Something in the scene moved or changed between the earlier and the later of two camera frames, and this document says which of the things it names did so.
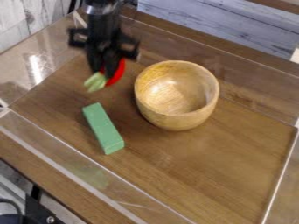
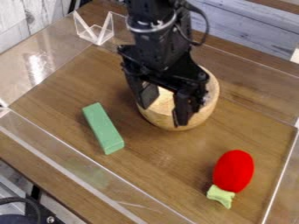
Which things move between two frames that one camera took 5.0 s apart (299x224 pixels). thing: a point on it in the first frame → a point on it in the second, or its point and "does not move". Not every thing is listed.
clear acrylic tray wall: x=181 y=139 does not move
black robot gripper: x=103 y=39 → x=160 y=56
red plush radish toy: x=98 y=80 → x=233 y=172
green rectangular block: x=105 y=130 does not move
